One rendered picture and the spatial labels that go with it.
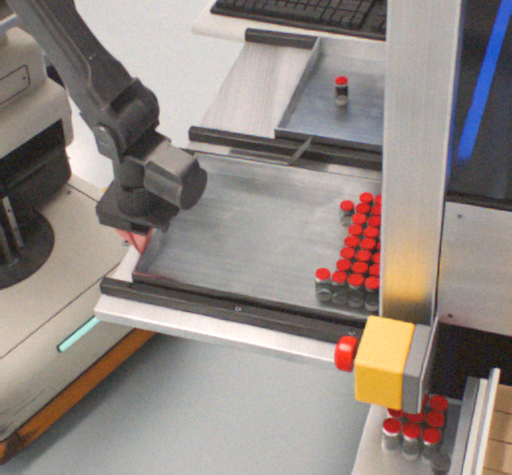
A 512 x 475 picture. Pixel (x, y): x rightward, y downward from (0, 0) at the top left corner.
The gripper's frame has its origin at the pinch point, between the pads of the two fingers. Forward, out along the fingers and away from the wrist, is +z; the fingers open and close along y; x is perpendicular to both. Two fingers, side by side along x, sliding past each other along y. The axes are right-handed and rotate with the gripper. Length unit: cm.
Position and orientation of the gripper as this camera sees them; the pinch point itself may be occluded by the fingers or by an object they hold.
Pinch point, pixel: (143, 247)
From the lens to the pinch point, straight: 143.1
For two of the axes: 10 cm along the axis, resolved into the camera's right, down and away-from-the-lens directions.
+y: 9.5, 2.4, -2.2
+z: -0.1, 6.9, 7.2
